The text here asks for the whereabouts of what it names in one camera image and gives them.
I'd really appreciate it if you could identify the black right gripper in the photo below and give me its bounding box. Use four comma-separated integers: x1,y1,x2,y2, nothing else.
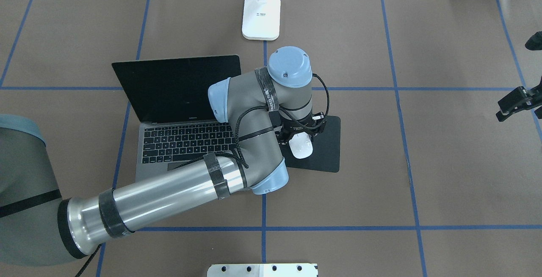
496,31,542,122

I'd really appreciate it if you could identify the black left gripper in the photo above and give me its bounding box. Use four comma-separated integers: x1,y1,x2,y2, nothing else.
275,112,327,144

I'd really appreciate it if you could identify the white wireless mouse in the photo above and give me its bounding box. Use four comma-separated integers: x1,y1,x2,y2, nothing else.
288,132,313,159

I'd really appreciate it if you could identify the black mouse pad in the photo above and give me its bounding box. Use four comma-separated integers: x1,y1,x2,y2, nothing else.
279,116,341,173

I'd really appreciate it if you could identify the grey laptop computer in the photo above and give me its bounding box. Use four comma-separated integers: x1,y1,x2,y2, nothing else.
112,55,242,182

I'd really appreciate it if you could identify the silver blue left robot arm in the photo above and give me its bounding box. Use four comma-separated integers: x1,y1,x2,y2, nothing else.
0,47,323,266

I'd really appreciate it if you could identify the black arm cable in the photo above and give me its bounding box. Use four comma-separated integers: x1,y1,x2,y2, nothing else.
75,73,331,277

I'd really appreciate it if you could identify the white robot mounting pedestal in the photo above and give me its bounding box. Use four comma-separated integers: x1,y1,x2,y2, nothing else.
207,263,319,277

